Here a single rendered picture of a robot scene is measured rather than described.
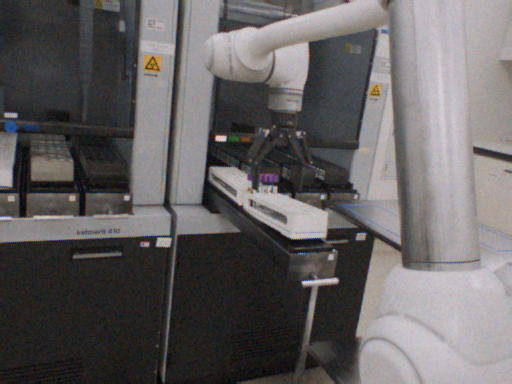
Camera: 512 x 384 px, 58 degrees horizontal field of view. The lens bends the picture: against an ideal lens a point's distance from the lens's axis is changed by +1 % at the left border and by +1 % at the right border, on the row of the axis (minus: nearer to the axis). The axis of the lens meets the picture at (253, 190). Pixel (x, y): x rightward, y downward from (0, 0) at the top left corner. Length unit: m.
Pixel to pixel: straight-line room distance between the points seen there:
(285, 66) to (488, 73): 2.96
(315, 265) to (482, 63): 3.03
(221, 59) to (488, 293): 0.75
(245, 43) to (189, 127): 0.51
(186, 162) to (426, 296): 1.08
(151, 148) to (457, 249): 1.08
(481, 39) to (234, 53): 2.99
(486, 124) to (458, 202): 3.49
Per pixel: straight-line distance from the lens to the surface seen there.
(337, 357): 1.75
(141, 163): 1.52
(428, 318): 0.63
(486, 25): 3.96
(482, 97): 4.04
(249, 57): 1.11
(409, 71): 0.67
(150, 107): 1.50
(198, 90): 1.53
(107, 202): 1.45
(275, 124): 1.23
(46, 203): 1.43
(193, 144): 1.55
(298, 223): 1.11
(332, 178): 1.82
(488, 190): 3.66
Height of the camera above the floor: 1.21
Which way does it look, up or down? 14 degrees down
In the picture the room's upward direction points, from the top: 7 degrees clockwise
